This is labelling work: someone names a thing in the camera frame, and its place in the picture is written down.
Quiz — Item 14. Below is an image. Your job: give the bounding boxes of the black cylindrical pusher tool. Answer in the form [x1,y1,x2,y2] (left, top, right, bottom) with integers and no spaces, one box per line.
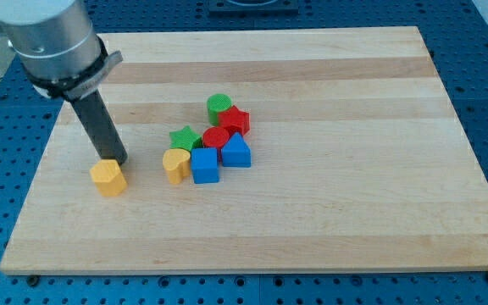
[70,91,128,165]

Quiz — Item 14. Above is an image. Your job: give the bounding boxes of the green star block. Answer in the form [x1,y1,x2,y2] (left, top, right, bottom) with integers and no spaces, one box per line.
[169,125,203,152]

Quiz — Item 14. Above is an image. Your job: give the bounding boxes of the red star block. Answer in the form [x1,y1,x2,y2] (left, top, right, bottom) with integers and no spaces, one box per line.
[218,105,250,136]

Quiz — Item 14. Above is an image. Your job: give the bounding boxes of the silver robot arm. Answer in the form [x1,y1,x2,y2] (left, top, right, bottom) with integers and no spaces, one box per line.
[0,0,127,164]

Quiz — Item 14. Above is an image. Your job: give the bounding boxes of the yellow hexagon block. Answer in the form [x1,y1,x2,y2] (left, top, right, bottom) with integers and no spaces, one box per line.
[90,159,128,197]

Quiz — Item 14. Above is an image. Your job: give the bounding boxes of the yellow heart block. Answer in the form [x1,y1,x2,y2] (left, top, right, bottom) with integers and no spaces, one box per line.
[162,148,191,185]

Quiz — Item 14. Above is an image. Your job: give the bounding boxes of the blue cube block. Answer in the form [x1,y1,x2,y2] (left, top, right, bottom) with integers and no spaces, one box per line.
[191,147,219,184]

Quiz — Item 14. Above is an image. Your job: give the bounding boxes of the red cylinder block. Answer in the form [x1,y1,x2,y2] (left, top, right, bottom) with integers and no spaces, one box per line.
[202,126,230,161]

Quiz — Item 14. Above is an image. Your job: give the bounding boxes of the green cylinder block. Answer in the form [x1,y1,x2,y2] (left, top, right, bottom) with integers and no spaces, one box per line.
[207,93,232,126]

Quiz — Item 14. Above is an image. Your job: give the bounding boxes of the blue triangle block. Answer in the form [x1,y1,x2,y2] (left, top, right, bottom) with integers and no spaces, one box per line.
[221,132,252,168]

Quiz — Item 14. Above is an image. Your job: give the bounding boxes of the wooden board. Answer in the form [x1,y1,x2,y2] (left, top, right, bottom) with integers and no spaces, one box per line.
[0,26,488,275]

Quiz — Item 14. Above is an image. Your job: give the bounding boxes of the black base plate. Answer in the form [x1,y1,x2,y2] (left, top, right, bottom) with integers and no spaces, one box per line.
[207,0,299,15]

